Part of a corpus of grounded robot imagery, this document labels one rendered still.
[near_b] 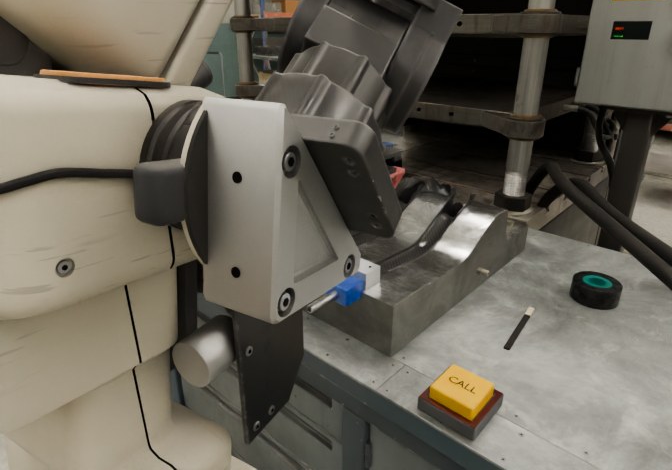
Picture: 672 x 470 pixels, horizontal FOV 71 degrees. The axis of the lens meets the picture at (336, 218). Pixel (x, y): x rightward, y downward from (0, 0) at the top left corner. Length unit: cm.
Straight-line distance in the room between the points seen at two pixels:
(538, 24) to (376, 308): 83
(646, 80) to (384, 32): 109
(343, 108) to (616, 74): 117
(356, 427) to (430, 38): 65
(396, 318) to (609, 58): 92
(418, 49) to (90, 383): 33
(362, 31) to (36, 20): 19
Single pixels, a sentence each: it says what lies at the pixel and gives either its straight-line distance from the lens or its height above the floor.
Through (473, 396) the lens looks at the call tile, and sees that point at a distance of 65.
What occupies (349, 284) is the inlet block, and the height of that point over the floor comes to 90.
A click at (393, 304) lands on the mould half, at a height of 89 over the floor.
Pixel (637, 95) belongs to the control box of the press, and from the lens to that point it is 139.
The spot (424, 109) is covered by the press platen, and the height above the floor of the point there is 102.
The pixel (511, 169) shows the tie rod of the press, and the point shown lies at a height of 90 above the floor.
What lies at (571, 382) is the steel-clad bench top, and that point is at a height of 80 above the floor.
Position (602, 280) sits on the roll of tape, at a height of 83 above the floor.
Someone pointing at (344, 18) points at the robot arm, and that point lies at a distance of 33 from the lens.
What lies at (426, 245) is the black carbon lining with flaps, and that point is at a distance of 90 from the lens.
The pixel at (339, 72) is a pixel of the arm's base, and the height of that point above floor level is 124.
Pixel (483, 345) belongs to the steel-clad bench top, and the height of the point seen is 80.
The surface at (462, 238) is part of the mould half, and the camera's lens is 89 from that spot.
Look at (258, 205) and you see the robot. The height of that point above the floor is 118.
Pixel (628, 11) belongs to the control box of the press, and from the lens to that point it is 139.
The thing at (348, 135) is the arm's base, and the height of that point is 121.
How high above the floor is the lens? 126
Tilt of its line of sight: 22 degrees down
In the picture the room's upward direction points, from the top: straight up
